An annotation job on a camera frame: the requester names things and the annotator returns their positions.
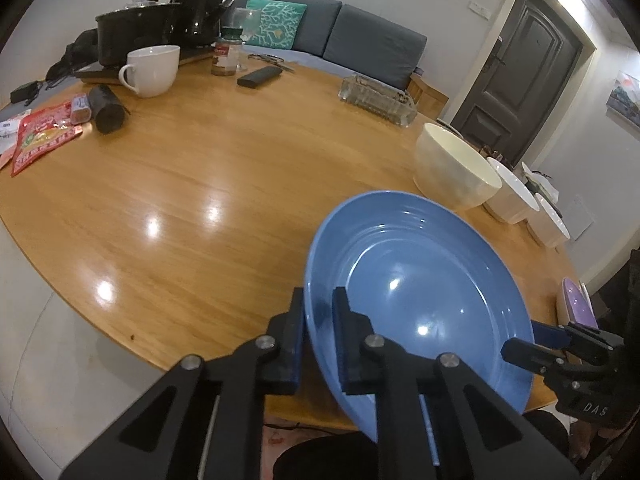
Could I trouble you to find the large cream bowl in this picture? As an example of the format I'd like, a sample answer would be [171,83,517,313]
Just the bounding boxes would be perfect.
[414,122,502,212]

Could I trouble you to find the metal scissors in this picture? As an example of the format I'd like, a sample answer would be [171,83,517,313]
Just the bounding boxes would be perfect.
[248,52,296,72]

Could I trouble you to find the dark grey door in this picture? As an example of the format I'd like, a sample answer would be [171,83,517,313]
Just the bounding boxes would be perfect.
[452,0,586,161]

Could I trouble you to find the wooden side table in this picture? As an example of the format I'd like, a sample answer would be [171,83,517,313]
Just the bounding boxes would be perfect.
[407,72,448,121]

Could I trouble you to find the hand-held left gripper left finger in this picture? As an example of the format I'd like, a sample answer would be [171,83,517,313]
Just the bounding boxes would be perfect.
[57,285,307,480]

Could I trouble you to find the white mug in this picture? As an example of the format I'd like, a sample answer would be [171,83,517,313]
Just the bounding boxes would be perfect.
[118,45,181,98]

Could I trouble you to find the clear glass cup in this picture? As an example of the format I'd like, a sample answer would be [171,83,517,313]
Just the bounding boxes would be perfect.
[232,7,262,71]

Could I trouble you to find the tissue box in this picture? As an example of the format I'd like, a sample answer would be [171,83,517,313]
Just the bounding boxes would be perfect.
[521,161,563,206]

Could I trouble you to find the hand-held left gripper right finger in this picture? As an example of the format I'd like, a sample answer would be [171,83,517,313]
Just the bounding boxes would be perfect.
[332,286,581,480]

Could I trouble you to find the teal patterned cushion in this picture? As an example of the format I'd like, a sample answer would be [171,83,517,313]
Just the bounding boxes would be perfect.
[245,0,308,51]

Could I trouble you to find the red snack packet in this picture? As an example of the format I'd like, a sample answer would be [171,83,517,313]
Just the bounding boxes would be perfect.
[11,101,83,177]

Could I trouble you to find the white wall panel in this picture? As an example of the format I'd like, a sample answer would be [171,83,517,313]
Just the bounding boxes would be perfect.
[565,195,596,241]

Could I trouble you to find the white packet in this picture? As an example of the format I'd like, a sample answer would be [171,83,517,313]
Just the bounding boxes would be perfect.
[0,115,23,168]

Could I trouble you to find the purple plate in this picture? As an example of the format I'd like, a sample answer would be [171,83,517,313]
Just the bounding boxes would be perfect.
[556,276,598,331]

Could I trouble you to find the black case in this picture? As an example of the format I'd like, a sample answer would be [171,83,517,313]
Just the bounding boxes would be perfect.
[236,66,284,90]

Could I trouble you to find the unframed landscape wall picture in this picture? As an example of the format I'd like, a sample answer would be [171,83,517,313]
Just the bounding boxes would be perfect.
[606,71,640,128]

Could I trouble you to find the black kettle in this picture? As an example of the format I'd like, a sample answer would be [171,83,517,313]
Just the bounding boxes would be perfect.
[172,0,236,48]

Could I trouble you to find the black pot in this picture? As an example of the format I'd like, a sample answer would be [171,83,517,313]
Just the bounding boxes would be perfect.
[96,2,182,67]

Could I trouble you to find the white bowl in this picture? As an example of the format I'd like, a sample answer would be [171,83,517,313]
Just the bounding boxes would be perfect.
[525,192,572,249]
[482,156,541,225]

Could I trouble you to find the black power adapter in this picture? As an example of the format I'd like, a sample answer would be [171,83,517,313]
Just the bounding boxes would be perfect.
[11,80,43,106]

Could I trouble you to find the sausage packet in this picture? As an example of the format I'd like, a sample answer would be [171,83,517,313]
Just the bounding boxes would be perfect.
[70,92,92,123]

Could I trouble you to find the black roll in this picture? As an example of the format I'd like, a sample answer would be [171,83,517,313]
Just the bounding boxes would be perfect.
[87,85,126,135]

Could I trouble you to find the red label glass jar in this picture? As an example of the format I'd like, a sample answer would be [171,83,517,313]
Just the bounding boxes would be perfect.
[211,27,242,77]

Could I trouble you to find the black bag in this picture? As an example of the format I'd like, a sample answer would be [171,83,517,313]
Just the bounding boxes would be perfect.
[45,30,101,86]

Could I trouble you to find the rectangular glass ashtray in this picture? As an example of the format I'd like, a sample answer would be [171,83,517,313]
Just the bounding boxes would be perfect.
[339,74,417,128]

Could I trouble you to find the grey sofa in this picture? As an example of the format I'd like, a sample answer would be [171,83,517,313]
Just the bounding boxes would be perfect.
[202,0,428,91]

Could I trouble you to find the blue plate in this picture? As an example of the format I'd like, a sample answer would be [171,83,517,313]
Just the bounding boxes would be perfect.
[304,191,536,443]

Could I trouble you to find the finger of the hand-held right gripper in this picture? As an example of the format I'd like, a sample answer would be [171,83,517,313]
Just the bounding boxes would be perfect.
[531,320,581,350]
[501,338,566,377]

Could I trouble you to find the black tea tray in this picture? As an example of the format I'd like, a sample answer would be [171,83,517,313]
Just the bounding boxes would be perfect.
[75,45,216,85]

